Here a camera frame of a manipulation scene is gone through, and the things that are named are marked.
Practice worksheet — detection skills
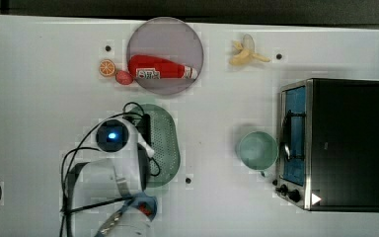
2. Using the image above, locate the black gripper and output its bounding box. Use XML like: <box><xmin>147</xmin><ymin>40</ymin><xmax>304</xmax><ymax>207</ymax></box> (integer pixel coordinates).
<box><xmin>131</xmin><ymin>114</ymin><xmax>151</xmax><ymax>148</ymax></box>

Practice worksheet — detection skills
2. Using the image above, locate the mint green plastic strainer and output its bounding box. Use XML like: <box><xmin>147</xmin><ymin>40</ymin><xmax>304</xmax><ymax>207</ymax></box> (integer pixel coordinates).
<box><xmin>130</xmin><ymin>104</ymin><xmax>181</xmax><ymax>188</ymax></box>

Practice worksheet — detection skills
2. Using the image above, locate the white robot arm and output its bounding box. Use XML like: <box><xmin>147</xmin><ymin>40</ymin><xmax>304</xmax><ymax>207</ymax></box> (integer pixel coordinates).
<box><xmin>62</xmin><ymin>115</ymin><xmax>155</xmax><ymax>237</ymax></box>

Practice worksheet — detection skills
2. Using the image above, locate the red ketchup bottle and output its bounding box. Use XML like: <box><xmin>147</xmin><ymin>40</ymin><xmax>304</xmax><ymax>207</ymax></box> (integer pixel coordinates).
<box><xmin>127</xmin><ymin>54</ymin><xmax>198</xmax><ymax>80</ymax></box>

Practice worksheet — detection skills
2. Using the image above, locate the orange slice toy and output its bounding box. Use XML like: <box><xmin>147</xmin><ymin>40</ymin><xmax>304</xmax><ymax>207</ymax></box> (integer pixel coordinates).
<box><xmin>99</xmin><ymin>59</ymin><xmax>116</xmax><ymax>77</ymax></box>

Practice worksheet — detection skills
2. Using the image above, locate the blue bowl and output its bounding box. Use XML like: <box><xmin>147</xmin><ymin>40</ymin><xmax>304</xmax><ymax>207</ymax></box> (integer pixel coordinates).
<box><xmin>125</xmin><ymin>193</ymin><xmax>158</xmax><ymax>221</ymax></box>

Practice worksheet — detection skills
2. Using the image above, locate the small red strawberry toy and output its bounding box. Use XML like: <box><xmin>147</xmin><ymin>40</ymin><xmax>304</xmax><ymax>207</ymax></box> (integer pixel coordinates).
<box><xmin>139</xmin><ymin>203</ymin><xmax>152</xmax><ymax>216</ymax></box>

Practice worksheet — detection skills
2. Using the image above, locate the grey round plate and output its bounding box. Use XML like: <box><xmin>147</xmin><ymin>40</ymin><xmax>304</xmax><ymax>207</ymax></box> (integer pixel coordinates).
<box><xmin>126</xmin><ymin>17</ymin><xmax>204</xmax><ymax>95</ymax></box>

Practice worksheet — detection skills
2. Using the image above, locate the mint green cup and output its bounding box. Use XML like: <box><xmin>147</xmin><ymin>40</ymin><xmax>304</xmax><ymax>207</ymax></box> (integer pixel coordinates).
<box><xmin>236</xmin><ymin>131</ymin><xmax>278</xmax><ymax>171</ymax></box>

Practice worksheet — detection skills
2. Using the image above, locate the peeled banana toy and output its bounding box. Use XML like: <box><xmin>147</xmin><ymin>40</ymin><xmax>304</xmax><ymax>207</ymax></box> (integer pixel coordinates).
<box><xmin>229</xmin><ymin>34</ymin><xmax>270</xmax><ymax>66</ymax></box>

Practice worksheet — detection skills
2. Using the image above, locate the black silver toaster oven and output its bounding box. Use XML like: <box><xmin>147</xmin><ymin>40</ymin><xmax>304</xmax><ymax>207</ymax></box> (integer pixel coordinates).
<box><xmin>273</xmin><ymin>78</ymin><xmax>379</xmax><ymax>212</ymax></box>

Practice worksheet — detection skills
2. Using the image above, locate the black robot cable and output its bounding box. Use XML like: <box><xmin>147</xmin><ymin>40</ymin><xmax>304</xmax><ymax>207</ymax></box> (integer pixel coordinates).
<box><xmin>58</xmin><ymin>101</ymin><xmax>162</xmax><ymax>237</ymax></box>

